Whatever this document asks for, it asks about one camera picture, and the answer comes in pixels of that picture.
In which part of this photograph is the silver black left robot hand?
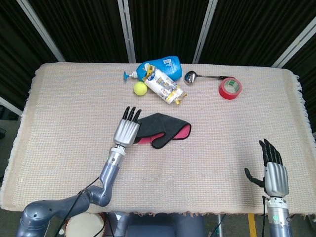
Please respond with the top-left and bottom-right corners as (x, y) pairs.
(113, 106), (143, 148)

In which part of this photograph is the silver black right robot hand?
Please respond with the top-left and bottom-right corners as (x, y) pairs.
(244, 138), (289, 198)

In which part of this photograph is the grey and pink cloth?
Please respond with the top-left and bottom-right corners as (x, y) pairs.
(134, 112), (192, 150)

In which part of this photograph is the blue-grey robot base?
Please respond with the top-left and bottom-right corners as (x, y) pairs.
(106, 211), (207, 237)

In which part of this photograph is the yellow tennis ball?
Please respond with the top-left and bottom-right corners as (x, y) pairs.
(133, 81), (148, 96)

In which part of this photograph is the beige woven tablecloth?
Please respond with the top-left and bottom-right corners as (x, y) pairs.
(0, 62), (312, 218)

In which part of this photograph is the white yellow snack bag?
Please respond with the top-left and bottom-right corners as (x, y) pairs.
(143, 64), (188, 106)

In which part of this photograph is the metal table leg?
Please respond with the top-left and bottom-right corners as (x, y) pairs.
(216, 213), (224, 237)

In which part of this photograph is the blue pump soap bottle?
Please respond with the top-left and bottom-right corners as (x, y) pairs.
(123, 55), (184, 82)

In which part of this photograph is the metal soup ladle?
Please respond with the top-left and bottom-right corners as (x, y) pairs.
(183, 70), (236, 86)

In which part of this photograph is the red tape roll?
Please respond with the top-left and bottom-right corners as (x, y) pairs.
(218, 77), (242, 101)

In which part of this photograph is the black pleated curtain panel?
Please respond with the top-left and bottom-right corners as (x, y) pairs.
(0, 0), (60, 109)
(283, 46), (316, 134)
(27, 0), (130, 64)
(128, 0), (210, 64)
(199, 0), (316, 67)

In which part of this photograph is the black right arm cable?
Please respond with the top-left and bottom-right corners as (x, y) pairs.
(262, 195), (269, 237)

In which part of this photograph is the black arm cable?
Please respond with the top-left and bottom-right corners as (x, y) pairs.
(55, 175), (103, 237)
(262, 195), (269, 237)

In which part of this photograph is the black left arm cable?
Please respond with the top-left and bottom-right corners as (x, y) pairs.
(55, 175), (103, 237)

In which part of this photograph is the white metal frame post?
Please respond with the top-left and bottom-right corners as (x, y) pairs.
(0, 96), (24, 117)
(16, 0), (65, 62)
(117, 0), (136, 64)
(271, 23), (316, 68)
(192, 0), (218, 64)

